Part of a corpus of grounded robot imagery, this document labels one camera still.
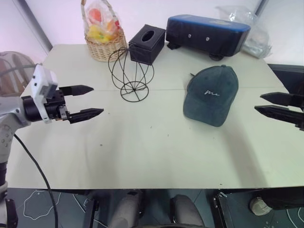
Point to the white sneaker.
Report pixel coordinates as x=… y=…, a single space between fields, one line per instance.
x=260 y=206

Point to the crumpled clear plastic bag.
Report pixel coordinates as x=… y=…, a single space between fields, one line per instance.
x=257 y=38

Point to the dark green baseball cap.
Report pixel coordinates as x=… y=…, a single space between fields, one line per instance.
x=211 y=95

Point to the black table leg frame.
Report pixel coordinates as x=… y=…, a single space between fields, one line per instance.
x=223 y=209
x=91 y=212

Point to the black case with blue top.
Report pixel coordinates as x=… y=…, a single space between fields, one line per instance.
x=204 y=35

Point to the clear bag of fruit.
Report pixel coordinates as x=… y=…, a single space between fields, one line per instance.
x=102 y=26

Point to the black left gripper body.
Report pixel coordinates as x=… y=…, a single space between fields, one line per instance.
x=55 y=104

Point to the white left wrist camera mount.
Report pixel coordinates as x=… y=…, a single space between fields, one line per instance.
x=40 y=78

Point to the grey mesh chair back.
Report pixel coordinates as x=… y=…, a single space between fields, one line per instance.
x=14 y=69

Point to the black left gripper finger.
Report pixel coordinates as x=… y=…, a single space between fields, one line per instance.
x=88 y=114
x=78 y=90

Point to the black tissue box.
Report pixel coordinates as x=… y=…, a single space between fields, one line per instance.
x=147 y=46

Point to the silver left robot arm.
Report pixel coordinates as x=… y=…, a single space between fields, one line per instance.
x=12 y=111

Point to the grey rounded robot leg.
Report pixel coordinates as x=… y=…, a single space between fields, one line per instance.
x=126 y=211
x=186 y=211

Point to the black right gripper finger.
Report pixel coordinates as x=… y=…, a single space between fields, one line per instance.
x=285 y=98
x=280 y=114

